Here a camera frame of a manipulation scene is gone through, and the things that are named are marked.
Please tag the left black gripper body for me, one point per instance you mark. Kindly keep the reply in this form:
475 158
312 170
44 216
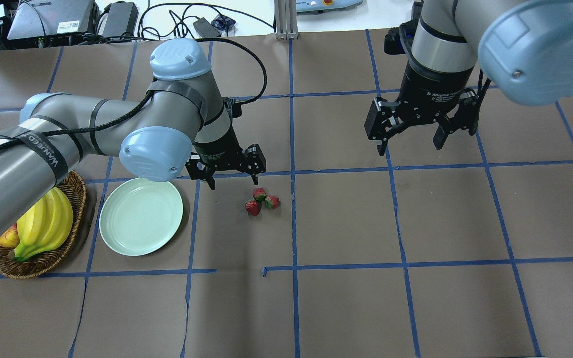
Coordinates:
218 147

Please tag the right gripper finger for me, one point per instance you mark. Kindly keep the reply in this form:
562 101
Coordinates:
466 118
382 123

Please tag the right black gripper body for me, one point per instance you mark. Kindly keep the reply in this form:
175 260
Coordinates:
433 85

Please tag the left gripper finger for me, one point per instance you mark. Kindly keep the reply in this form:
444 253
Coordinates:
255 162
199 171

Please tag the red strawberry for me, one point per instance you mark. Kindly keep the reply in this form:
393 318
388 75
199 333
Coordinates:
271 202
259 194
253 207

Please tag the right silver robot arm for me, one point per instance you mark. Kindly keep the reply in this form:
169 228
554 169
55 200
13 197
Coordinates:
525 47

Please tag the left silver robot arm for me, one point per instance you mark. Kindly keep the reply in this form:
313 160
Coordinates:
182 121

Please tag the light green plate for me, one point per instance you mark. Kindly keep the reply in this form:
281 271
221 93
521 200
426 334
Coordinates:
140 217

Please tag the blue teach pendant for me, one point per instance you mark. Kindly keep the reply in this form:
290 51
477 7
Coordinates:
320 6

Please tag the yellow banana bunch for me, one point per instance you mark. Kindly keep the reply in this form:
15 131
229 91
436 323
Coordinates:
45 226

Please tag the black power adapter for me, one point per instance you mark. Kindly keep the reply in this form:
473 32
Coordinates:
120 19

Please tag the brown wicker basket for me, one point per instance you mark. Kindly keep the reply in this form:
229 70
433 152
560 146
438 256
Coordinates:
74 187

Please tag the red yellow apple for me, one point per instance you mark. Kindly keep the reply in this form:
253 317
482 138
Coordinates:
10 239

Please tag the aluminium frame post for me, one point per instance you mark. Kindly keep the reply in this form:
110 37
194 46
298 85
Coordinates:
285 19

